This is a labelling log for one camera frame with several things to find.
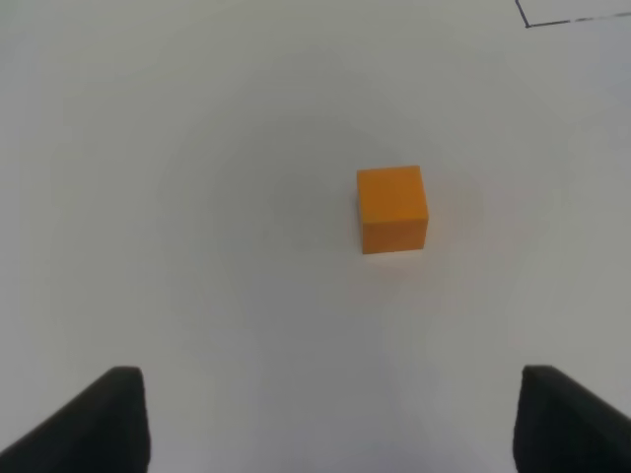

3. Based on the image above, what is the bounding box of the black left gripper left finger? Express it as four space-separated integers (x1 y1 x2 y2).
1 367 150 472

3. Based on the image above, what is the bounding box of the orange cube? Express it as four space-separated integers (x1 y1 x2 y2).
357 166 429 254

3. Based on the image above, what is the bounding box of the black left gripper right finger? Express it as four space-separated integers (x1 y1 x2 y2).
513 366 630 473

